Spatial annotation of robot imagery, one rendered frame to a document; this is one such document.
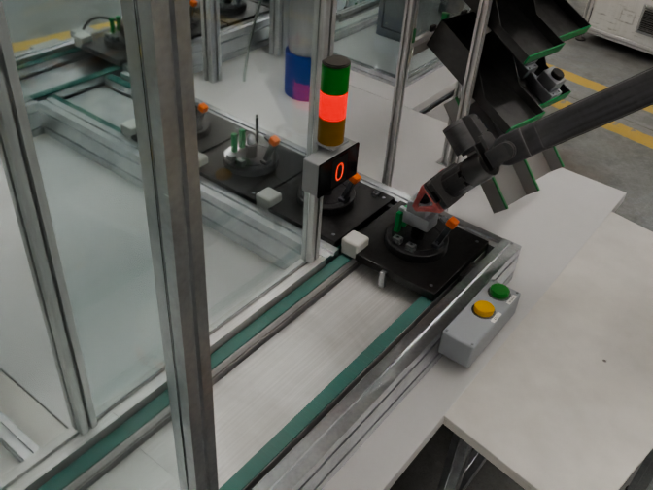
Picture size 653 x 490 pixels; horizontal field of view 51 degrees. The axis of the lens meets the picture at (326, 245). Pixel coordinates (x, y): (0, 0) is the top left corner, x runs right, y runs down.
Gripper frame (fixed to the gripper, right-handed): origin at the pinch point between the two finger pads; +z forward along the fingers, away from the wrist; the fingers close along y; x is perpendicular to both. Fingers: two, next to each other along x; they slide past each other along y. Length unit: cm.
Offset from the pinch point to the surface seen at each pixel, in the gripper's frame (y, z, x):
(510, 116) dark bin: -26.1, -12.8, -3.9
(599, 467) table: 20, -16, 55
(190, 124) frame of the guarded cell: 82, -58, -20
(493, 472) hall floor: -31, 67, 89
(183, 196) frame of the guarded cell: 83, -53, -17
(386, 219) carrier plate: -3.2, 14.7, -0.7
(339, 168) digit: 18.8, -4.3, -15.3
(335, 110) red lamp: 20.4, -13.5, -23.7
